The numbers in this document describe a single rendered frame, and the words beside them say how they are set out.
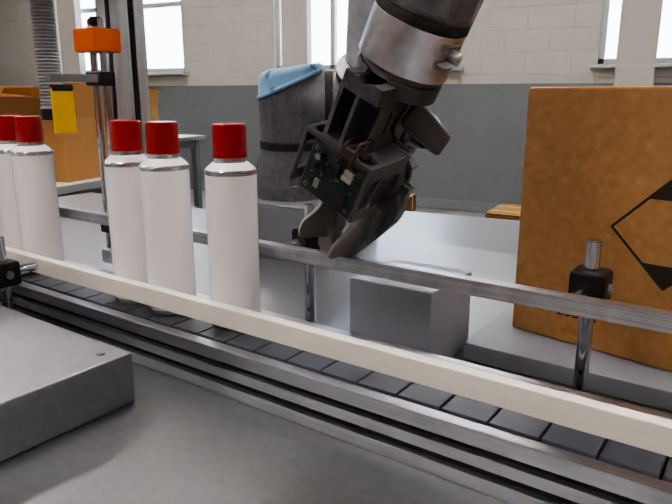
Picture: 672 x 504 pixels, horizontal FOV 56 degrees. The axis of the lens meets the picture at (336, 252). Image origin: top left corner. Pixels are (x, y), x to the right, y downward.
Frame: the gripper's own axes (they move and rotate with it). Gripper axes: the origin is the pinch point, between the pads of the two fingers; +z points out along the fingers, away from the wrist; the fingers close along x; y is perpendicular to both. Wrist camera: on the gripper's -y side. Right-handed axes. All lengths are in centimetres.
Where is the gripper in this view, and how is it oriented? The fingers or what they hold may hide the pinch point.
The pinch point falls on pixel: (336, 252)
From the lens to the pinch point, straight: 63.5
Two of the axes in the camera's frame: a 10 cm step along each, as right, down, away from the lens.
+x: 7.4, 5.7, -3.5
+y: -5.9, 3.1, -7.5
